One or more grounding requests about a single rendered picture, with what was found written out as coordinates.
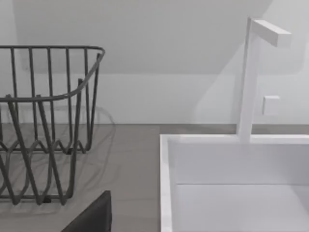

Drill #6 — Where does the tall white tap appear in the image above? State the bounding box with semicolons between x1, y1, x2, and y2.
236;16;292;143

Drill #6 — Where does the grey wire dish rack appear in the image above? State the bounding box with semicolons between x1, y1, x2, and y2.
0;45;106;206

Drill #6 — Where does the white sink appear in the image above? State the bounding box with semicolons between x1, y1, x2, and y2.
159;134;309;232

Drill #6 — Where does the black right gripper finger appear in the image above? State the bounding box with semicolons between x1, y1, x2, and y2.
60;190;112;232

